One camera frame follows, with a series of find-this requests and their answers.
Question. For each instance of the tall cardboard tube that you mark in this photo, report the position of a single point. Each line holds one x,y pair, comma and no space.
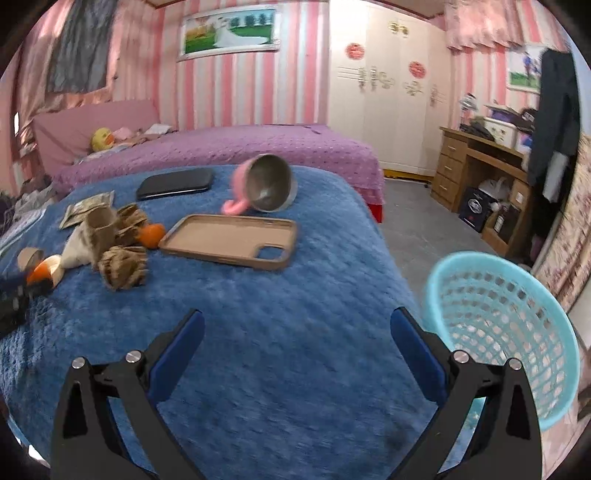
101,228

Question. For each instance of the orange peel with white pith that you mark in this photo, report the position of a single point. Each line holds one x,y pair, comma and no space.
46,270

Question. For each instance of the floral printed cloth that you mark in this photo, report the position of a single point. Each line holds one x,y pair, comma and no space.
572,240

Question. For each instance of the white wardrobe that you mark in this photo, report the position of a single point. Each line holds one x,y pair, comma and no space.
388,115

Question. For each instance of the tan phone case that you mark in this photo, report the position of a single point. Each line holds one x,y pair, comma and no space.
217,240

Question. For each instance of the silver snack wrapper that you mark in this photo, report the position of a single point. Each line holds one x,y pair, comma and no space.
81,210

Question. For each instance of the pink plush toy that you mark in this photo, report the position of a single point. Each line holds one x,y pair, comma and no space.
123,132

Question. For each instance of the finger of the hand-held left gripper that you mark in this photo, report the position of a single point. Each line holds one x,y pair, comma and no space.
18,287

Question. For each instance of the wide framed wall poster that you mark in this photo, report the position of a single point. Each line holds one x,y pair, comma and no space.
228,32

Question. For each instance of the orange tangerine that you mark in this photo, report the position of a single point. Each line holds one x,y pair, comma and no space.
152,235

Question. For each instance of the torn brown cardboard piece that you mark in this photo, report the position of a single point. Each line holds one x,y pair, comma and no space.
131,224

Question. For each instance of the black cardboard box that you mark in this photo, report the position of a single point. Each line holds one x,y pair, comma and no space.
475,207

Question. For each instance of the grey hanging cloth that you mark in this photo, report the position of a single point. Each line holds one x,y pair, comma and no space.
83,46

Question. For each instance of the pink curtain valance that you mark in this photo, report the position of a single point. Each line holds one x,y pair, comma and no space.
485,23

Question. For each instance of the white plastic bag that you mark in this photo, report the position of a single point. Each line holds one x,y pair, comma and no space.
494,187

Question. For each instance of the blue fleece blanket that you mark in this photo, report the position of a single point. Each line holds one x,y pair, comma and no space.
277,323

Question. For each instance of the black phone case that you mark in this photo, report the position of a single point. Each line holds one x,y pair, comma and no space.
175,183

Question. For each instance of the dark hanging jacket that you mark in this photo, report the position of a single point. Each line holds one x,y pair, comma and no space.
554,115

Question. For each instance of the pink steel-lined mug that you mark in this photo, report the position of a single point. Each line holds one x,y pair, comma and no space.
270,182

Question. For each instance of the wooden desk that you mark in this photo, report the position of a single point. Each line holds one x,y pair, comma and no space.
455,157

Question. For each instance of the small framed wall picture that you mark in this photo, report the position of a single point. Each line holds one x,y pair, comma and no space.
521,69

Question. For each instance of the yellow duck plush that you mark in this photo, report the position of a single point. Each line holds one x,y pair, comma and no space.
101,139

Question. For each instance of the purple dotted bed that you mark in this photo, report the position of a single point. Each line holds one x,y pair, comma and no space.
300,147

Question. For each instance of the white storage box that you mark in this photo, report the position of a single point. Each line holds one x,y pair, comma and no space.
501,131

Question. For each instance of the pink headboard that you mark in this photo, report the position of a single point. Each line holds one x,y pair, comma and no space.
69,129

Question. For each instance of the light blue plastic basket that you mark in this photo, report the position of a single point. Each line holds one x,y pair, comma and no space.
478,258

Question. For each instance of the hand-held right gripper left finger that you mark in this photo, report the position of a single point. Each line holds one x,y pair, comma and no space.
178,355

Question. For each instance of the pink window curtain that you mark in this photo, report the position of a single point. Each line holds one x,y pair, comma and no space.
32,87

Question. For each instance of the crushed brown cardboard ball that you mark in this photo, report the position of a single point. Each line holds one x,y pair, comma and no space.
123,268

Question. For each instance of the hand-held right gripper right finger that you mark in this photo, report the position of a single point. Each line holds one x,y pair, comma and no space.
418,357

